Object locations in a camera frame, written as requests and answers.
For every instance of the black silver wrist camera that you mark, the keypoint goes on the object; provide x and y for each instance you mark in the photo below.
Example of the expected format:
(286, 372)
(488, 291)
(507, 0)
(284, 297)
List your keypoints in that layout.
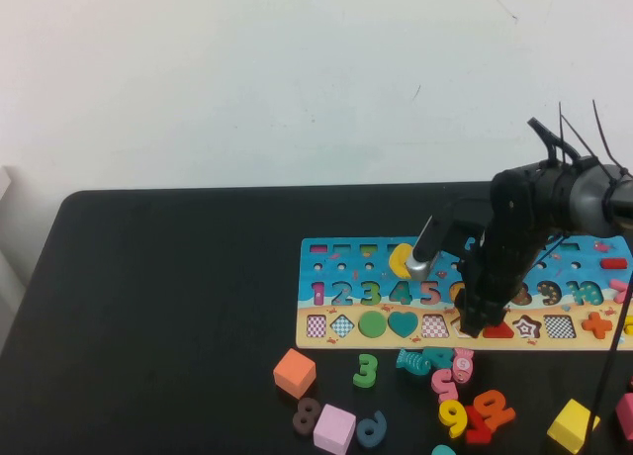
(420, 267)

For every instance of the light pink wooden cube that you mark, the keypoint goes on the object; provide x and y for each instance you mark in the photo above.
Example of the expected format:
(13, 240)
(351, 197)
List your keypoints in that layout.
(335, 425)

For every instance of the green circle piece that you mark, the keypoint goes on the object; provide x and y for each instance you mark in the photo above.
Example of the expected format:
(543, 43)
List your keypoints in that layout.
(372, 324)

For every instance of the orange plus sign piece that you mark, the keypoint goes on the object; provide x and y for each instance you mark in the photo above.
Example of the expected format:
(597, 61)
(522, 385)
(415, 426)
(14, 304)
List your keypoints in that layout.
(597, 325)

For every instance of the green number three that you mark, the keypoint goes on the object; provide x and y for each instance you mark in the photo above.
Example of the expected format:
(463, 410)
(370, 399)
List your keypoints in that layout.
(367, 371)

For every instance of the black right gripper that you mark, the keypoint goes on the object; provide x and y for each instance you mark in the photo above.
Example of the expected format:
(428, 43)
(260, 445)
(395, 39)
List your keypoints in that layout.
(504, 247)

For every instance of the black zip tie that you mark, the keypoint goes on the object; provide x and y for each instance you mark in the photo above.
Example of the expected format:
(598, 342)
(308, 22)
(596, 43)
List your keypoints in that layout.
(576, 136)
(605, 138)

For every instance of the orange wooden cube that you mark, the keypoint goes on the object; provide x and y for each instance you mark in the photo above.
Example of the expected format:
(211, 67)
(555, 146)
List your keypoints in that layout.
(294, 371)

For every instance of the teal rounded piece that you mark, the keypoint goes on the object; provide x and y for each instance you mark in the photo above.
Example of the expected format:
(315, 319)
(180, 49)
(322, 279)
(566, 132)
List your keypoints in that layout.
(443, 450)

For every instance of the red number seven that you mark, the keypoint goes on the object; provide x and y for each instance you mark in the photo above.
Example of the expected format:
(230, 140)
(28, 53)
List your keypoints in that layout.
(477, 430)

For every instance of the red minus sign piece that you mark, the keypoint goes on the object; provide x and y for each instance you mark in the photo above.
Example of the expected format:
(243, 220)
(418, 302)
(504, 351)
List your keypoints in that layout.
(614, 263)

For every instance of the yellow wooden cube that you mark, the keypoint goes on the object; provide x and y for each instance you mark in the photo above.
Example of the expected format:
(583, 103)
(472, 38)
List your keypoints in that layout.
(569, 425)

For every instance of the teal heart piece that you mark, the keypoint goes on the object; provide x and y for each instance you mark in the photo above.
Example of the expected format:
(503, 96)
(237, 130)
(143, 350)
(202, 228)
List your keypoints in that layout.
(403, 323)

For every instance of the yellow equals sign piece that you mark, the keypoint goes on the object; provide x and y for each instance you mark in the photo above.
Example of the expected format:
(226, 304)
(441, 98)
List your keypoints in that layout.
(629, 325)

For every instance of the brown number eight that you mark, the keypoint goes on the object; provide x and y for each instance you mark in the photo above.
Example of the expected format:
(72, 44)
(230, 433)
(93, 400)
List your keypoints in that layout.
(306, 415)

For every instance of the pink greater-than sign piece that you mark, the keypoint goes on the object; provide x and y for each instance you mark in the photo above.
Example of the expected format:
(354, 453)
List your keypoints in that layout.
(618, 289)

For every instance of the pink number five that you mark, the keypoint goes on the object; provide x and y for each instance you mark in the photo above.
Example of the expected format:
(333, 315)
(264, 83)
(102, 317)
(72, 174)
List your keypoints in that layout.
(442, 383)

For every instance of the red triangle piece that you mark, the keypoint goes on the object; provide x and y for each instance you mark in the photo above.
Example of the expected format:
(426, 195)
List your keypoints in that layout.
(502, 332)

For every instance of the pink wooden fish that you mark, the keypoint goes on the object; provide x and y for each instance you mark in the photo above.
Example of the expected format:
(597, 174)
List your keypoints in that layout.
(463, 365)

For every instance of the teal wooden fish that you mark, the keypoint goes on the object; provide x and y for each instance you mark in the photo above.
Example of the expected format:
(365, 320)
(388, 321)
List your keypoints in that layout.
(410, 362)

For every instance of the yellow rubber duck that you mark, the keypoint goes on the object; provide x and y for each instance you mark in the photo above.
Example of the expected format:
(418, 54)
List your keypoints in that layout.
(398, 261)

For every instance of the blue wooden puzzle board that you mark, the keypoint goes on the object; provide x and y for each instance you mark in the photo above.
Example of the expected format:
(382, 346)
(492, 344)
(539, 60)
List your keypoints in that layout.
(356, 277)

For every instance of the teal number four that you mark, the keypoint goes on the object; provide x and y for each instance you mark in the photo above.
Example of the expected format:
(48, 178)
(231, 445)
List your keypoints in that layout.
(440, 357)

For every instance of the yellow number nine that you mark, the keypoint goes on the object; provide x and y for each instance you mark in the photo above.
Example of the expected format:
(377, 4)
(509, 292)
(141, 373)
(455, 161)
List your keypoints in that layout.
(452, 415)

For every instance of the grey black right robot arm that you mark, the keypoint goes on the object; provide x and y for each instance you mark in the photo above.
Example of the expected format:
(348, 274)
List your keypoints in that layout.
(588, 198)

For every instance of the blue number six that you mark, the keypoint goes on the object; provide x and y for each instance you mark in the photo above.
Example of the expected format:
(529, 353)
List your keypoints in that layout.
(371, 430)

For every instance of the pink wooden block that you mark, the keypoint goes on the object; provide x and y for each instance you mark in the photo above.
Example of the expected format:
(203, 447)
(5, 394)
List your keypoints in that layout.
(626, 415)

